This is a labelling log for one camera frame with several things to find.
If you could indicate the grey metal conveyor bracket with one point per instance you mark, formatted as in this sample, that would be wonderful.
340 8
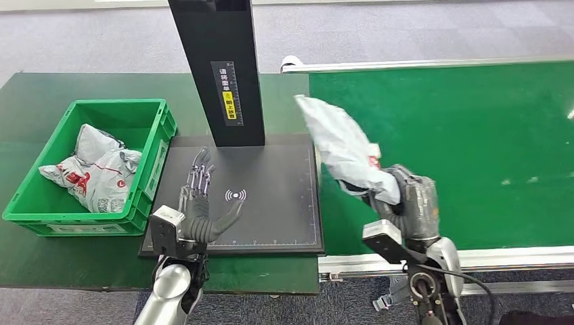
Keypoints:
388 298

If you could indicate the wide aluminium conveyor side rail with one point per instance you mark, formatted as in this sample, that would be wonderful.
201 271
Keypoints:
515 256

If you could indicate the column label with yellow sticker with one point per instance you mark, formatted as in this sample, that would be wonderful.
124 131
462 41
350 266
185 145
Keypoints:
228 94

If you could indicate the black scanner base plate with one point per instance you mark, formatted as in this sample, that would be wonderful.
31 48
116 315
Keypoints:
278 179

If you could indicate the black scanner column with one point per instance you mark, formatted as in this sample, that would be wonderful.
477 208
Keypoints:
215 36

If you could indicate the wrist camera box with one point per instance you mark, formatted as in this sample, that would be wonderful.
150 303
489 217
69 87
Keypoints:
385 240
168 228

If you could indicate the green plastic crate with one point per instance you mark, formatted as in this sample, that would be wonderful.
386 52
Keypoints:
150 134

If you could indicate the long grey red-striped mailer bag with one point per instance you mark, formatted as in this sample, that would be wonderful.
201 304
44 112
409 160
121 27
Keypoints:
341 143

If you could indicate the crumpled plain grey mailer bag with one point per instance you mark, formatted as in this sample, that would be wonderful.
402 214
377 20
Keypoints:
94 143

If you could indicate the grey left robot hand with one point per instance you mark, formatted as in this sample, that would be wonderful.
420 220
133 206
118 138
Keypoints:
199 222

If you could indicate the thin aluminium conveyor side rail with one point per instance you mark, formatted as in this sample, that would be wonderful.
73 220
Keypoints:
403 65

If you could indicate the green conveyor belt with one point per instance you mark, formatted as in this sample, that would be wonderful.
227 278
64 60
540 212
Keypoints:
484 134

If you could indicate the grey red-printed mailer bag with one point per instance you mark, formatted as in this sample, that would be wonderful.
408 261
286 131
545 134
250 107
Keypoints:
105 184

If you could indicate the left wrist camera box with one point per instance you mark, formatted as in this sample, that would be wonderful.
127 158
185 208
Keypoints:
168 228

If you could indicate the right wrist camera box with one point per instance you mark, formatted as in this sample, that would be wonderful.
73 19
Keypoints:
385 240

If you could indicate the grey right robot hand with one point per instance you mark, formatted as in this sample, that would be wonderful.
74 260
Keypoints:
419 206

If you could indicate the aluminium conveyor support beam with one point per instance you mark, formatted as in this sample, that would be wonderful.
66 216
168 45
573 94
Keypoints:
515 287

